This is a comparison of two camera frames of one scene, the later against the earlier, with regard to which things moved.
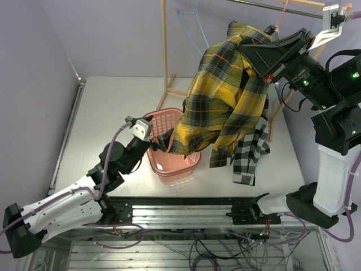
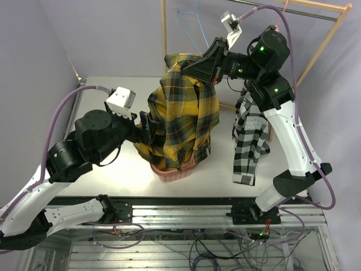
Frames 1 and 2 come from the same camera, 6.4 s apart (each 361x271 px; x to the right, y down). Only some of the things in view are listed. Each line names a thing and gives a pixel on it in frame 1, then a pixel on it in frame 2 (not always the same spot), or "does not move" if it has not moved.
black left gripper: [152, 143] -> [144, 127]
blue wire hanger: [179, 13] does not move
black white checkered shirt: [245, 153] does not move
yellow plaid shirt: [227, 101] -> [188, 107]
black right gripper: [281, 65] -> [219, 58]
